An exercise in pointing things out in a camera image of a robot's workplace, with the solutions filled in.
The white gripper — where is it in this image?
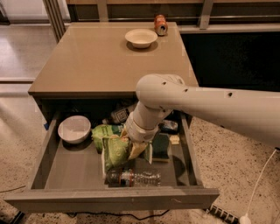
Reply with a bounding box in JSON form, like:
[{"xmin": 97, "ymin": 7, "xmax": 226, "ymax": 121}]
[{"xmin": 121, "ymin": 115, "xmax": 158, "ymax": 160}]

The green jalapeno chip bag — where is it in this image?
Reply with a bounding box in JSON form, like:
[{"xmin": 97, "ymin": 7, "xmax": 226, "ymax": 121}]
[{"xmin": 101, "ymin": 135, "xmax": 152, "ymax": 177}]

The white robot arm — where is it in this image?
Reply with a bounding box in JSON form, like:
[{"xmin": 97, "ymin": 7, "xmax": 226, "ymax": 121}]
[{"xmin": 125, "ymin": 73, "xmax": 280, "ymax": 149}]

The dark labelled bottle in drawer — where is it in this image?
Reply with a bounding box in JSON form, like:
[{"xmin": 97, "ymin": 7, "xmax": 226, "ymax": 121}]
[{"xmin": 102, "ymin": 104, "xmax": 136, "ymax": 124}]

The green snack bag in drawer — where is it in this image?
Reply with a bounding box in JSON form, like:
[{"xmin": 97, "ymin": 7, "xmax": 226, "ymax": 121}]
[{"xmin": 91, "ymin": 124, "xmax": 123, "ymax": 154}]

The silver snack packet in drawer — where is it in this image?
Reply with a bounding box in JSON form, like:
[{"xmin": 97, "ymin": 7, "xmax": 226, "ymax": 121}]
[{"xmin": 159, "ymin": 120, "xmax": 179, "ymax": 133}]

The white bowl in drawer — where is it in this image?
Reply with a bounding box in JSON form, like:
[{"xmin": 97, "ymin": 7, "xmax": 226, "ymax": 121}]
[{"xmin": 58, "ymin": 115, "xmax": 91, "ymax": 144}]

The open grey top drawer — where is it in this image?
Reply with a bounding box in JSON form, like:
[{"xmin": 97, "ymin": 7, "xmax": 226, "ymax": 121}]
[{"xmin": 4, "ymin": 112, "xmax": 219, "ymax": 214}]

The grey cabinet with glossy top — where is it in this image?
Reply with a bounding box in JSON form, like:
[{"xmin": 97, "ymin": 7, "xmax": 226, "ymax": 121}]
[{"xmin": 29, "ymin": 22, "xmax": 198, "ymax": 122}]

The green and yellow sponge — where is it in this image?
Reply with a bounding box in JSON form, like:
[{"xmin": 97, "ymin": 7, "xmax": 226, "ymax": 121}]
[{"xmin": 152, "ymin": 134, "xmax": 170, "ymax": 162}]

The clear plastic water bottle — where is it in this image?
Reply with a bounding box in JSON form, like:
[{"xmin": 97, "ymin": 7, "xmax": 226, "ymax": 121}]
[{"xmin": 106, "ymin": 169, "xmax": 161, "ymax": 187}]

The small yellow sponge piece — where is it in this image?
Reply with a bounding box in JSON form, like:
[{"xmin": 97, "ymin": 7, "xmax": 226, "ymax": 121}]
[{"xmin": 170, "ymin": 135, "xmax": 179, "ymax": 145}]

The white bowl on cabinet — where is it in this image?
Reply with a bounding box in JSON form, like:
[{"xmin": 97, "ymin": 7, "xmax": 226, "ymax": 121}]
[{"xmin": 125, "ymin": 29, "xmax": 158, "ymax": 49}]

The black power strip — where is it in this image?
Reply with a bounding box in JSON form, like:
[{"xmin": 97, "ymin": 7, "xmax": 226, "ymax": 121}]
[{"xmin": 207, "ymin": 204, "xmax": 239, "ymax": 224}]

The orange soda can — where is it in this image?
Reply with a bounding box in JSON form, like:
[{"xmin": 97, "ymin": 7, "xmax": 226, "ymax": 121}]
[{"xmin": 154, "ymin": 15, "xmax": 168, "ymax": 36}]

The black cable under drawer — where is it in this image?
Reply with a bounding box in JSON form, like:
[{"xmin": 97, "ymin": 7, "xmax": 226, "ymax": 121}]
[{"xmin": 65, "ymin": 208, "xmax": 171, "ymax": 221}]

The white power cable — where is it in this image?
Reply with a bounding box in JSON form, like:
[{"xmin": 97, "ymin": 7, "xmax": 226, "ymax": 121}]
[{"xmin": 238, "ymin": 148, "xmax": 278, "ymax": 224}]

